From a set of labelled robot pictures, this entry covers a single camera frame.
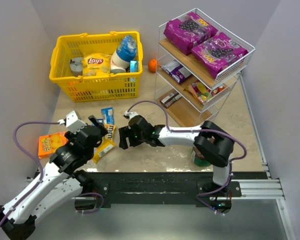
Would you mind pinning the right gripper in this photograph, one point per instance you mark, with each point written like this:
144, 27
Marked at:
126, 136

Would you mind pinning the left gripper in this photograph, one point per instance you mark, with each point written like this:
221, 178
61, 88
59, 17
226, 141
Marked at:
96, 127

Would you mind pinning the small yellow M&M's bag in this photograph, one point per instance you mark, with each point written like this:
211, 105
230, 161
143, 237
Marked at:
110, 131

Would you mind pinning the blue small snack packet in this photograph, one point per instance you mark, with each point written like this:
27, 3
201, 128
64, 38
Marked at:
108, 115

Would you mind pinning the brown chocolate bar wrapper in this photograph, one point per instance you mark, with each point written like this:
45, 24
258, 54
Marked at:
170, 99

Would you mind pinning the dark purple candy bag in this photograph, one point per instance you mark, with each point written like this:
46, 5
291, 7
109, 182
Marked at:
177, 71

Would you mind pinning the Fox's fruits candy bag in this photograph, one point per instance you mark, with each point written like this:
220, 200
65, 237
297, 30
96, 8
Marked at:
201, 92

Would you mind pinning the purple grape candy bag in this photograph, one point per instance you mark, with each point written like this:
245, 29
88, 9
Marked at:
188, 33
218, 52

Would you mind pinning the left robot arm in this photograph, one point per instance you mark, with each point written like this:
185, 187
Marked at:
59, 180

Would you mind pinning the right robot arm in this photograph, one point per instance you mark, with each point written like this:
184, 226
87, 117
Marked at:
210, 140

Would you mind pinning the yellow plastic shopping basket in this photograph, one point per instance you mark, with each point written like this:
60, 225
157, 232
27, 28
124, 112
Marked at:
96, 88

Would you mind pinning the orange snack box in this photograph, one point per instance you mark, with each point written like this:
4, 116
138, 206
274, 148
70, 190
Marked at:
48, 144

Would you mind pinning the yellow Lays chips bag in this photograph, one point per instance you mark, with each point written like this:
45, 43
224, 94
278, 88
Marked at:
96, 64

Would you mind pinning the grey crumpled paper cups pack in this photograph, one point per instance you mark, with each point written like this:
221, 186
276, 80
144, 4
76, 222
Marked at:
76, 66

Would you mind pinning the teal foil box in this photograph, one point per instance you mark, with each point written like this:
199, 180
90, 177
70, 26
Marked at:
134, 66

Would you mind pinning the green brown tin can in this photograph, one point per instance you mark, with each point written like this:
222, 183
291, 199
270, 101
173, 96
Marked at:
198, 159

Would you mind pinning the orange fruit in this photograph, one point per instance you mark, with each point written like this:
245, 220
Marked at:
152, 65

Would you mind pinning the blue white wrapped roll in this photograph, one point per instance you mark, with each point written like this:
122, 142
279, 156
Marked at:
123, 55

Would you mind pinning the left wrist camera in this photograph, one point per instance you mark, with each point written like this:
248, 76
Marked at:
73, 122

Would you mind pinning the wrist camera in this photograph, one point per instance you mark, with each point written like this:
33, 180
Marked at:
130, 114
73, 122

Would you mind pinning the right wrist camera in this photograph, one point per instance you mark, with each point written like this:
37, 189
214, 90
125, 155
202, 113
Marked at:
130, 114

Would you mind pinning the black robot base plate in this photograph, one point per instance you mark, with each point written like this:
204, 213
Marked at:
146, 188

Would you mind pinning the white wire wooden shelf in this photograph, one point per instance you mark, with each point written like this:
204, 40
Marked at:
189, 111

